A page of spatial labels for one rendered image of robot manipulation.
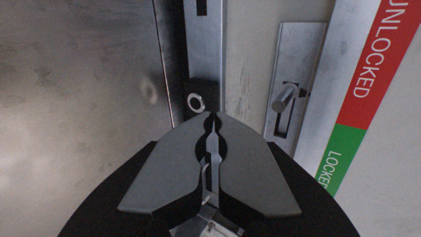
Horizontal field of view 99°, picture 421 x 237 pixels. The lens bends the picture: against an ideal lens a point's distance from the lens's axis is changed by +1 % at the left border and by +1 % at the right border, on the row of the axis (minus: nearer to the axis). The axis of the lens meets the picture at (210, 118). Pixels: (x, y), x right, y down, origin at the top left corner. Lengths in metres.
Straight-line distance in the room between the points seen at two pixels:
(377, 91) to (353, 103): 0.02
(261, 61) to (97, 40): 0.18
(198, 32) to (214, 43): 0.03
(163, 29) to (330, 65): 0.21
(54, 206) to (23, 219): 0.02
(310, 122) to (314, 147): 0.03
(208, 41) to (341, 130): 0.20
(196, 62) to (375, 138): 0.24
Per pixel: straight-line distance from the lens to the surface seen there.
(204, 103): 0.26
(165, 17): 0.28
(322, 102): 0.20
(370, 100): 0.25
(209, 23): 0.26
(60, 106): 0.22
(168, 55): 0.29
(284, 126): 0.28
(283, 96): 0.21
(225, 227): 0.47
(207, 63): 0.27
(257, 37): 0.24
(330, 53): 0.19
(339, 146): 0.27
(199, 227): 0.44
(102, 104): 0.23
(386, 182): 0.30
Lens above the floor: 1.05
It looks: 28 degrees down
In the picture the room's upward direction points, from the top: 107 degrees clockwise
